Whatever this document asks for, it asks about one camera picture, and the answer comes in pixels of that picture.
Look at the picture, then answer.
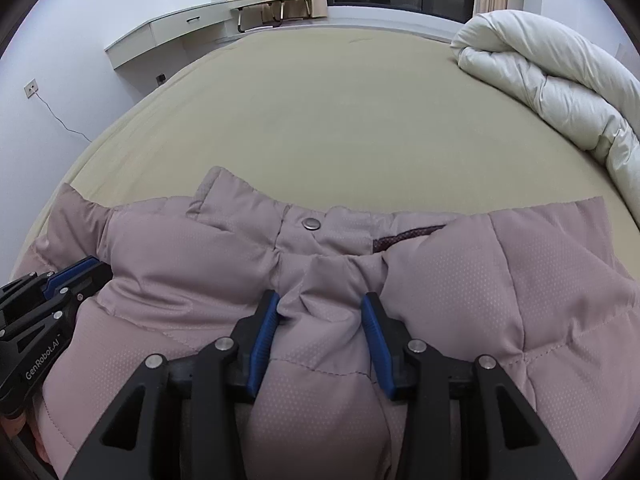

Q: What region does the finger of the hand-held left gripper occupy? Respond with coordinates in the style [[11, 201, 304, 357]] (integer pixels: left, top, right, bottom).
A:
[[47, 262, 114, 318], [0, 255, 101, 311]]

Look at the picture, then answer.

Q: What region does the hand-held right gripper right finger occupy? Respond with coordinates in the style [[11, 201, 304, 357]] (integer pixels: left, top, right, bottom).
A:
[[360, 291, 582, 480]]

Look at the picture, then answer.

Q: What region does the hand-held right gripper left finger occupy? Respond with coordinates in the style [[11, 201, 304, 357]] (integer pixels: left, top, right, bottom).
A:
[[64, 289, 282, 480]]

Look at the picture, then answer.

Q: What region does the mauve hooded down coat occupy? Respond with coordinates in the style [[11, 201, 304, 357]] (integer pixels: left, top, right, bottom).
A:
[[10, 166, 640, 480]]

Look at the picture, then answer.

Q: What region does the bed with olive sheet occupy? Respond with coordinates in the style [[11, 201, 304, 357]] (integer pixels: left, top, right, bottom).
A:
[[10, 27, 640, 271]]

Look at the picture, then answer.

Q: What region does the white folded duvet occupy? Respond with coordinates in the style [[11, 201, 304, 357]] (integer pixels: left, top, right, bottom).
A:
[[450, 9, 640, 206]]

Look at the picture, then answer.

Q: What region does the folding lap table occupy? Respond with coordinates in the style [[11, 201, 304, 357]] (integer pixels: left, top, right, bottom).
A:
[[231, 0, 313, 35]]

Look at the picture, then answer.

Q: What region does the thin power cable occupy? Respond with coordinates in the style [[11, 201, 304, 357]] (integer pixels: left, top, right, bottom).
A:
[[35, 91, 93, 143]]

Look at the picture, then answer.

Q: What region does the white wall-mounted desk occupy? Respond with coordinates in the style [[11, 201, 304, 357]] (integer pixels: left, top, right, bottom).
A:
[[104, 0, 261, 68]]

